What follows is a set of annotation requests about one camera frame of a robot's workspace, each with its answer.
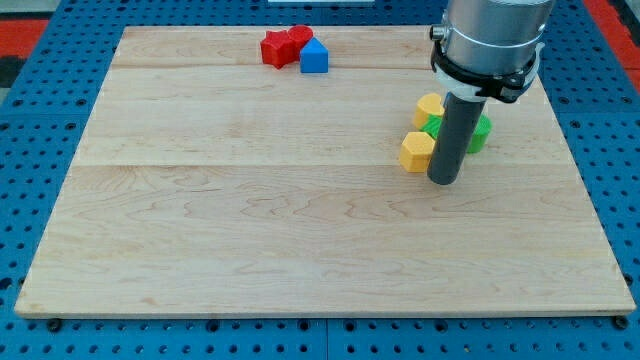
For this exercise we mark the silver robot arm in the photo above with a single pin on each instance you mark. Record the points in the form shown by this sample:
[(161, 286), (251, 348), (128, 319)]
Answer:
[(491, 37)]

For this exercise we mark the yellow rounded block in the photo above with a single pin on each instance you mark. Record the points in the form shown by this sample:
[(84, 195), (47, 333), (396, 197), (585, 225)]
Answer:
[(427, 105)]

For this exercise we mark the green star block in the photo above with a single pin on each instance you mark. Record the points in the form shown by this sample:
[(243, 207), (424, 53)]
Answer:
[(432, 126)]

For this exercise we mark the green circle block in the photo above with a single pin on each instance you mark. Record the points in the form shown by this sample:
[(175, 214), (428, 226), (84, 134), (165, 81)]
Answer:
[(480, 135)]

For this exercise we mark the red star block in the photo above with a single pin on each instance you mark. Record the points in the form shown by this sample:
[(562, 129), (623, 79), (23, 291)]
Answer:
[(278, 49)]

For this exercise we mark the yellow hexagon block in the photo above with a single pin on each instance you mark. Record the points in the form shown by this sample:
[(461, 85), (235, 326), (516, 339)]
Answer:
[(416, 152)]

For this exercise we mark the blue triangle block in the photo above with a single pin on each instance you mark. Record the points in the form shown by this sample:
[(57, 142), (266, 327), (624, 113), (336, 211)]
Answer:
[(314, 57)]

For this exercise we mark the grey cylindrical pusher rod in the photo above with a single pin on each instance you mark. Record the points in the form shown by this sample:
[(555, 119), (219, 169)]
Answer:
[(459, 122)]

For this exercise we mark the red circle block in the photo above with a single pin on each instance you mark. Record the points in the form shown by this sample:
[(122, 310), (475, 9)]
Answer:
[(299, 36)]

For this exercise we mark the wooden board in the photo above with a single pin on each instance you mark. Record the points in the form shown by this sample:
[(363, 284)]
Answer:
[(207, 184)]

